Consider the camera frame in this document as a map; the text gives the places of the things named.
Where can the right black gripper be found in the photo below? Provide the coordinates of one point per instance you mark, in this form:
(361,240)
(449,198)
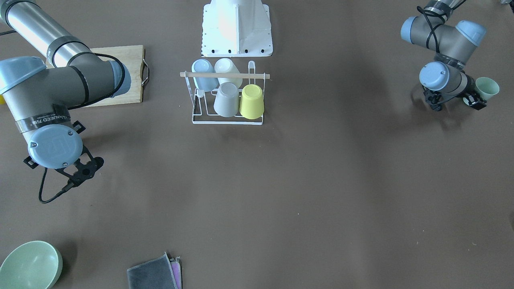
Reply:
(29,162)

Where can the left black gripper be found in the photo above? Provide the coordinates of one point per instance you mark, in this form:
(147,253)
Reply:
(470,94)

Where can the mint green cup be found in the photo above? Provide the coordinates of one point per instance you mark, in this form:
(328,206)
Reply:
(487,87)

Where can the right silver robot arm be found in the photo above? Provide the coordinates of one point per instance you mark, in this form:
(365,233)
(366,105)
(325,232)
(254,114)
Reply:
(39,98)

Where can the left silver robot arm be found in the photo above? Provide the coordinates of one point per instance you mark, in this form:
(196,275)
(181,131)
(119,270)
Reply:
(444,78)

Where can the grey cup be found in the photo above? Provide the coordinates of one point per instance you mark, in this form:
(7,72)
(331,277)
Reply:
(226,102)

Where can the cream white cup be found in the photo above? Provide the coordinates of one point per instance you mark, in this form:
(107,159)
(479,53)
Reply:
(226,65)

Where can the yellow cup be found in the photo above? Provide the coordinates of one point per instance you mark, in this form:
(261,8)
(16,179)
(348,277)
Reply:
(252,102)

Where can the green bowl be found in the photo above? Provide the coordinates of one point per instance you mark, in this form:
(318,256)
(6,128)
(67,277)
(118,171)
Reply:
(32,265)

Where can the wooden cutting board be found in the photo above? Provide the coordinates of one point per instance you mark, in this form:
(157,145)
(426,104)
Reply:
(82,78)

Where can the grey folded cloth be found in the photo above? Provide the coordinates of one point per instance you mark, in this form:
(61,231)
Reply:
(159,273)

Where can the white wire cup rack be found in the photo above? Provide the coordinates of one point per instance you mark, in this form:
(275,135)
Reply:
(202,85)

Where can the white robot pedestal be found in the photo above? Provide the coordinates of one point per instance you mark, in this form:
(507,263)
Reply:
(236,28)

